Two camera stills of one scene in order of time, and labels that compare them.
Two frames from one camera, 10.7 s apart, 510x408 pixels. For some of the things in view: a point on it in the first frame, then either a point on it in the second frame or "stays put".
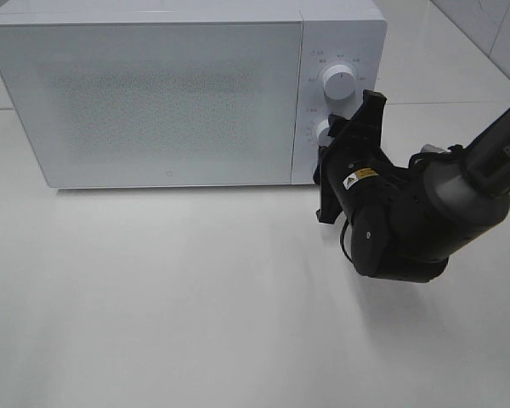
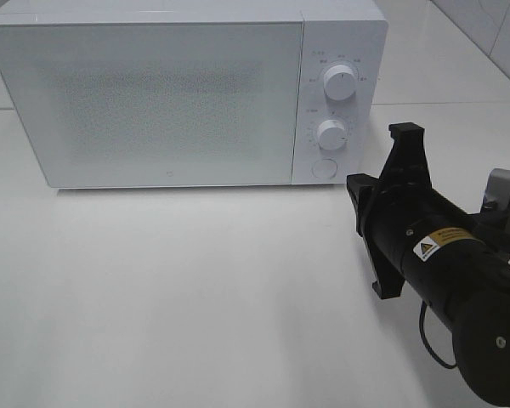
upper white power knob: x=339 y=82 stays put
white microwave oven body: x=185 y=93 stays put
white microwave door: x=138 y=104 stays put
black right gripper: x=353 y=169 → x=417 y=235
